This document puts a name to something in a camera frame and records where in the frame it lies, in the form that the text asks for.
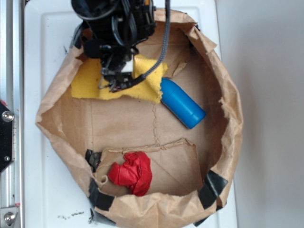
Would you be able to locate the black metal bracket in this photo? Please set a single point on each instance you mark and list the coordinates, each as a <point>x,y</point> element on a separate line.
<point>6,136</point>

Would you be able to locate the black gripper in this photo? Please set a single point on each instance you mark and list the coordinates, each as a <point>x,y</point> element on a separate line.
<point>113,59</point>

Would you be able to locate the crumpled red tape ball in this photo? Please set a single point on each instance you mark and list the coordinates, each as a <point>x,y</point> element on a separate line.
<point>135,173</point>

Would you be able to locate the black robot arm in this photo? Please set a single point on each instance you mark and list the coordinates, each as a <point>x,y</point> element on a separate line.
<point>115,28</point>

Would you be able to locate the white plastic tray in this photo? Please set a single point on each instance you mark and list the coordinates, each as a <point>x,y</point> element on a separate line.
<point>52,199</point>

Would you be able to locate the aluminium frame rail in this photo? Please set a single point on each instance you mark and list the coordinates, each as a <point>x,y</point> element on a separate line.
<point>11,85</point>

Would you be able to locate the yellow cloth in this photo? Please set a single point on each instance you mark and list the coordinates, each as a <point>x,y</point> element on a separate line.
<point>85,84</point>

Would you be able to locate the blue plastic bottle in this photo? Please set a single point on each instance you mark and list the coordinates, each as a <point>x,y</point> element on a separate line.
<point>180,104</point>

